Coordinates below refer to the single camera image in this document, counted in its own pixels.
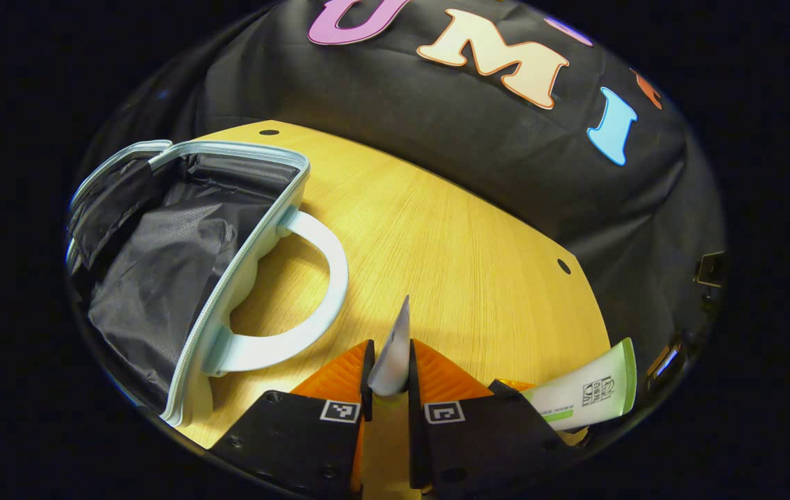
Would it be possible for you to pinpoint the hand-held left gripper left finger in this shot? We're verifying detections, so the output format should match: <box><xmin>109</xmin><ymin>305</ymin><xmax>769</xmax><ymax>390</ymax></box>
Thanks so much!
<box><xmin>208</xmin><ymin>340</ymin><xmax>377</xmax><ymax>498</ymax></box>

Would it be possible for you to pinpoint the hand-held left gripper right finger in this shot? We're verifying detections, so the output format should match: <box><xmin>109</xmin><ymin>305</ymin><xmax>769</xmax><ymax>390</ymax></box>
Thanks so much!
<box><xmin>408</xmin><ymin>340</ymin><xmax>573</xmax><ymax>496</ymax></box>

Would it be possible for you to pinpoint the white and green cream tube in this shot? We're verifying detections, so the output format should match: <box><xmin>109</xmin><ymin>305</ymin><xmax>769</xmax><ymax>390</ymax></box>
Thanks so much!
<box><xmin>367</xmin><ymin>294</ymin><xmax>413</xmax><ymax>397</ymax></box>
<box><xmin>520</xmin><ymin>337</ymin><xmax>639</xmax><ymax>432</ymax></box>

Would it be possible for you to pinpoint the white suitcase with handle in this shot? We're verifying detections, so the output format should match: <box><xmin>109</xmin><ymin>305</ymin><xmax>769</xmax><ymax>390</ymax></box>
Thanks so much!
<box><xmin>65</xmin><ymin>139</ymin><xmax>351</xmax><ymax>428</ymax></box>

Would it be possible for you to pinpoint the black backdrop cloth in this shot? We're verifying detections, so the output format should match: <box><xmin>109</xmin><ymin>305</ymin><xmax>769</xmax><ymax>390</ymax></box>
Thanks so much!
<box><xmin>68</xmin><ymin>0</ymin><xmax>726</xmax><ymax>417</ymax></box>

